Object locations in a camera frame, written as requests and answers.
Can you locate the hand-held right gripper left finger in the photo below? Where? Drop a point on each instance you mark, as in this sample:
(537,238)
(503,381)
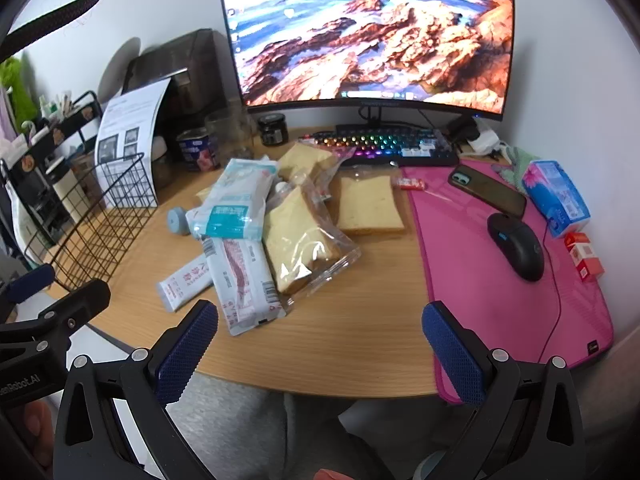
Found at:
(187,355)

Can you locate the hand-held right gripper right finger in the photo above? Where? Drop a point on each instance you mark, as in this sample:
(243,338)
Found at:
(452,355)

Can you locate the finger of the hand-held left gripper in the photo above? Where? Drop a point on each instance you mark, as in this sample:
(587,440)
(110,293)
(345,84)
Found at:
(85,300)
(32,280)

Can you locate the white long narrow packet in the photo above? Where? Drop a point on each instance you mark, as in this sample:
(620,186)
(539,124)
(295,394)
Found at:
(182,282)

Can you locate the white food packet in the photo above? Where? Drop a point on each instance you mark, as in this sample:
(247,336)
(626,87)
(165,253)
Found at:
(242,280)

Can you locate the grey-blue round object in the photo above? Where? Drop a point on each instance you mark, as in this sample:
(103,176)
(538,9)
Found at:
(177,221)

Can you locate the large clear bag of bread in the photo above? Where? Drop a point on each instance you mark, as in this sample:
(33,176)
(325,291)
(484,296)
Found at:
(300,245)

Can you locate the white and teal packet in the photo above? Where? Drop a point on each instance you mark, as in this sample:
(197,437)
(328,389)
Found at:
(235,200)

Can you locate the bread slice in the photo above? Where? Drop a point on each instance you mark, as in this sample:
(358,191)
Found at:
(370,205)

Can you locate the small clear bag of bread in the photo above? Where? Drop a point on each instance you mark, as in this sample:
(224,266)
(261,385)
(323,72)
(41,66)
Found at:
(305,160)

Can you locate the person's left hand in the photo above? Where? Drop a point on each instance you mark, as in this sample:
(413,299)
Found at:
(32,427)

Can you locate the pink mouse mat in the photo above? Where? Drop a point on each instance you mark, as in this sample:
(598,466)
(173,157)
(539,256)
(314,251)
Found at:
(475,290)

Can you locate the white thermos bottle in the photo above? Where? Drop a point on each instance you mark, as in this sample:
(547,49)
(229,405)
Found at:
(65,197)

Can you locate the person's grey trousers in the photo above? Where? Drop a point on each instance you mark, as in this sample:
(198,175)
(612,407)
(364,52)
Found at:
(240,435)

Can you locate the black computer mouse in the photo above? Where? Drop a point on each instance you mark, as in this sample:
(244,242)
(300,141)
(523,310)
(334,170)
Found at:
(517,245)

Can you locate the black storage rack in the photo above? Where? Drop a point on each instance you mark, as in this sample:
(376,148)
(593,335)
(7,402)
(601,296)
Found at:
(55,132)

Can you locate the red and white box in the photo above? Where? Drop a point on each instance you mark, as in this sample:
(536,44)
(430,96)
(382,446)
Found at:
(585,257)

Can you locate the smartphone in dark case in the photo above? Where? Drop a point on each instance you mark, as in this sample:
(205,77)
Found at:
(487,190)

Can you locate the small red packet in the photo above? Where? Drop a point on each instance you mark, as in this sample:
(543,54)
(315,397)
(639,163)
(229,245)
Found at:
(410,183)

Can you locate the blue tin can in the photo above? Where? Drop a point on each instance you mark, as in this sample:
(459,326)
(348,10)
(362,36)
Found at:
(197,150)

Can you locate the blue tissue pack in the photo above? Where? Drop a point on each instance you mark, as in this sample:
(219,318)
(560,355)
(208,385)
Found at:
(555,197)

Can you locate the printed paper sheet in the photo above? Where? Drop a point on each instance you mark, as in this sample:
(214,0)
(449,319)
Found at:
(132,115)

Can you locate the green plush toy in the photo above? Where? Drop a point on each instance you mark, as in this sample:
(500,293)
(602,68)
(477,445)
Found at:
(17,87)

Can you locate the green cloth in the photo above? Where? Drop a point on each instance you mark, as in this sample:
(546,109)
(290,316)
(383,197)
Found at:
(512,167)

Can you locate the backlit black keyboard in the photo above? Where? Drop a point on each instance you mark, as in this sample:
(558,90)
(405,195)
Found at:
(400,149)

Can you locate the white charger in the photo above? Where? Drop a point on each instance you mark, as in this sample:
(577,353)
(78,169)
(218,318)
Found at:
(484,141)

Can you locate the clear glass jar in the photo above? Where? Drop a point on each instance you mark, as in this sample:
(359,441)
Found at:
(230,132)

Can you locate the black power adapter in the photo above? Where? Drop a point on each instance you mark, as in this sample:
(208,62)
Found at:
(462,127)

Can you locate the round white disc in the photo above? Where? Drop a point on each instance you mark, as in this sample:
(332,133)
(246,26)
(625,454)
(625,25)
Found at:
(117,65)

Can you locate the dark jar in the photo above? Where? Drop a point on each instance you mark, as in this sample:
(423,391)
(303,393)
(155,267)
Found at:
(272,130)

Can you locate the dark brown box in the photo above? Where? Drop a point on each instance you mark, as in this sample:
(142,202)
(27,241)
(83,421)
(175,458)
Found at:
(190,70)

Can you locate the curved computer monitor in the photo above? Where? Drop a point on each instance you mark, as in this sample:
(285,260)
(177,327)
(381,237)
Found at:
(370,35)

